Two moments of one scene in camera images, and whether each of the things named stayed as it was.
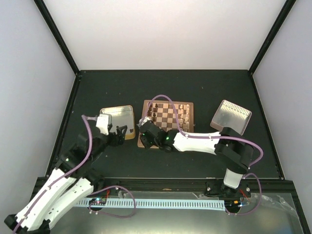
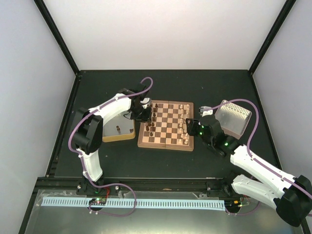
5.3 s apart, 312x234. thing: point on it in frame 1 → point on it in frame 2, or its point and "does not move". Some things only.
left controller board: (98, 201) does not move
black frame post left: (58, 36) does not move
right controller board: (233, 204) does not move
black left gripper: (121, 138) → (146, 118)
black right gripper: (146, 144) → (190, 128)
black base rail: (262, 185) does not move
